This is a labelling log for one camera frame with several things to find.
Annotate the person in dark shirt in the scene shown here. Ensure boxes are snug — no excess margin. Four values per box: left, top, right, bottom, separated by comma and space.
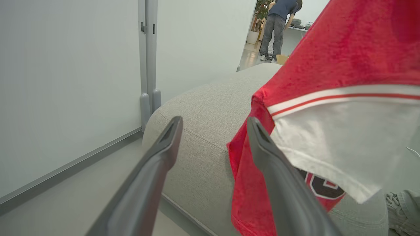
259, 0, 303, 63

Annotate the white desk with items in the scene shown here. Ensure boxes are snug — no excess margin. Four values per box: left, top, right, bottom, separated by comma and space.
289, 19, 315, 31

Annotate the potted green plant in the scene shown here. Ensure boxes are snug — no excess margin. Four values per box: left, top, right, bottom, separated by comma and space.
246, 0, 274, 45

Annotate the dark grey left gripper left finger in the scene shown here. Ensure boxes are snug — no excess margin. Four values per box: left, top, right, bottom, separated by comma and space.
86, 116, 183, 236

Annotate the grey fabric sofa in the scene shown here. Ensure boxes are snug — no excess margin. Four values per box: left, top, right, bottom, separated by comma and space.
142, 63, 389, 236

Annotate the grey partition post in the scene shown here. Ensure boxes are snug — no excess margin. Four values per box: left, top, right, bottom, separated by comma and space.
138, 0, 162, 131

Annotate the grey sneaker shoe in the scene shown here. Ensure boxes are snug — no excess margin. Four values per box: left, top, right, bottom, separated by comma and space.
386, 189, 420, 236

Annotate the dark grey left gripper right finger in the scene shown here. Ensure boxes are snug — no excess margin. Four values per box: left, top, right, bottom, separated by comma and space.
246, 117, 342, 236

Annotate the red and white jersey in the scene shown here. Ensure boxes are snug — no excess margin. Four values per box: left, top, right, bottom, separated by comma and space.
227, 0, 420, 236

